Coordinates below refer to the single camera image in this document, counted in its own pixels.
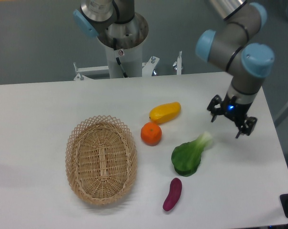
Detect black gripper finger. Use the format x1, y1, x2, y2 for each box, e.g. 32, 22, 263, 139
207, 95, 223, 122
235, 116, 257, 139

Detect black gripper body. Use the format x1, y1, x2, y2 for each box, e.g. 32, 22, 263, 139
220, 93, 251, 126

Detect green bok choy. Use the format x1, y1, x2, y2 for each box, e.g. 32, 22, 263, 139
171, 132, 213, 177

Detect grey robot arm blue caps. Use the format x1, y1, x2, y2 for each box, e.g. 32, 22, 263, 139
73, 0, 275, 135

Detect yellow mango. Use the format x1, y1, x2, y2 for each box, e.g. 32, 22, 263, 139
149, 102, 181, 124

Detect orange tangerine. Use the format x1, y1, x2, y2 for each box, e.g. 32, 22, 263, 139
140, 122, 162, 146

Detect purple sweet potato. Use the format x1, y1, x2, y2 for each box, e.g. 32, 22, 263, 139
163, 178, 182, 211

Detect oval wicker basket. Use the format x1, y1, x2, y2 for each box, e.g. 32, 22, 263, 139
65, 115, 137, 206

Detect white mounting frame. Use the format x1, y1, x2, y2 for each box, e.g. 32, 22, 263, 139
73, 51, 183, 81

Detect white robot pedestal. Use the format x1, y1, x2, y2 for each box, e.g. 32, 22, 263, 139
100, 42, 143, 79

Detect black base cable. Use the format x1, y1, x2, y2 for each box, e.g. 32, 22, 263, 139
112, 37, 128, 78

